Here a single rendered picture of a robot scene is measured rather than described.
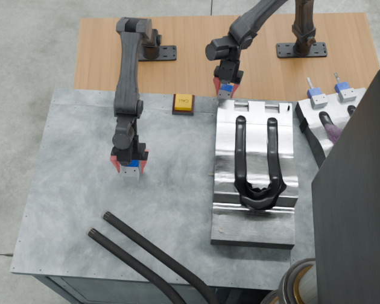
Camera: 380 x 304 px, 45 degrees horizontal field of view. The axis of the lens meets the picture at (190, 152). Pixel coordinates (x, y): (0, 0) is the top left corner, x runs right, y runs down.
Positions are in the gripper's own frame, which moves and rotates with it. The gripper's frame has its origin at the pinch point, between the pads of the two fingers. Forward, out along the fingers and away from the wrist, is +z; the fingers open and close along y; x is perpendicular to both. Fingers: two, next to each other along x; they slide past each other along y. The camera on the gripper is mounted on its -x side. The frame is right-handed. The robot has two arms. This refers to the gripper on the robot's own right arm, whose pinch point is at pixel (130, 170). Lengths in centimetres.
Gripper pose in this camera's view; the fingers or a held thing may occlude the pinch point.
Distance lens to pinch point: 155.7
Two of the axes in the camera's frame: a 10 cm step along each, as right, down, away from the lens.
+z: -0.2, 8.4, 5.4
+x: 0.4, -5.4, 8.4
